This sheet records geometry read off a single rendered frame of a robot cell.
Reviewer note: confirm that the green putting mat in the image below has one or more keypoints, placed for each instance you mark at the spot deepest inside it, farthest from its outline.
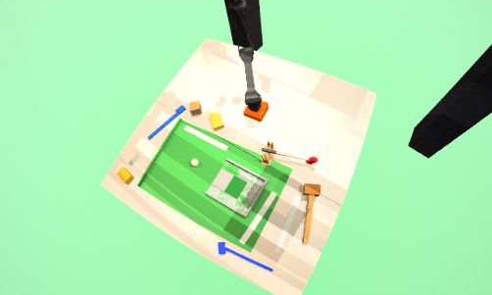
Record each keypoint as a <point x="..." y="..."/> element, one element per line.
<point x="181" y="186"/>

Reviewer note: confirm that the blue golf putter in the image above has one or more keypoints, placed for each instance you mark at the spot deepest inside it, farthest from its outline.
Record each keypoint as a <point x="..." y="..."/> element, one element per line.
<point x="221" y="250"/>

